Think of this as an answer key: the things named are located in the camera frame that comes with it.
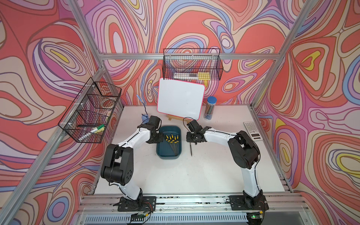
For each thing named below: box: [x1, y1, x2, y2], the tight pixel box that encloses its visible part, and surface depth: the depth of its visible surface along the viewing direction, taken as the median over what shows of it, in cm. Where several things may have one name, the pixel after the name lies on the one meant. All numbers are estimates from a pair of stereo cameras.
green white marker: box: [77, 124, 105, 142], surface depth 72 cm
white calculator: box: [243, 120, 263, 142], surface depth 103 cm
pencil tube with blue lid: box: [203, 96, 218, 121], surface depth 104 cm
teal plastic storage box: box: [156, 125, 182, 160], surface depth 98 cm
